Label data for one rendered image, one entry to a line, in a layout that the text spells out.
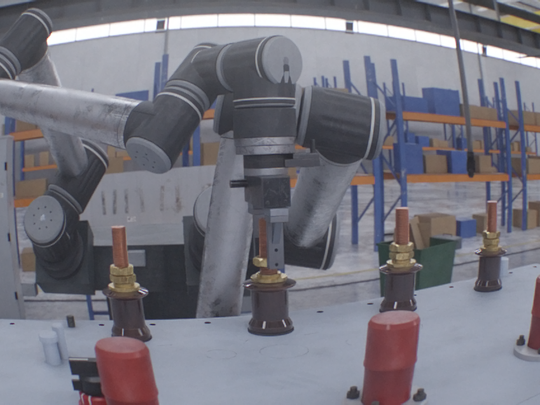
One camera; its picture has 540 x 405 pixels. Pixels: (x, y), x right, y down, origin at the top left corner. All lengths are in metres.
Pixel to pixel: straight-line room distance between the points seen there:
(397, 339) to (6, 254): 5.11
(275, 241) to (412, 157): 9.16
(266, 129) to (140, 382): 0.58
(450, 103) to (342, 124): 9.30
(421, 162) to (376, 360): 9.60
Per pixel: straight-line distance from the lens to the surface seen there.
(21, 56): 1.69
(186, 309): 3.20
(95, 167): 2.34
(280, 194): 1.10
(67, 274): 2.48
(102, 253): 2.69
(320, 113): 1.41
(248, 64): 1.12
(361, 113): 1.43
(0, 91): 1.54
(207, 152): 9.09
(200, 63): 1.21
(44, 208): 2.25
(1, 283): 5.74
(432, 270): 5.45
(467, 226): 10.92
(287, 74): 1.13
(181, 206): 5.96
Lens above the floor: 1.71
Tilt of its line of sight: 7 degrees down
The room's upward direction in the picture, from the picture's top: 2 degrees counter-clockwise
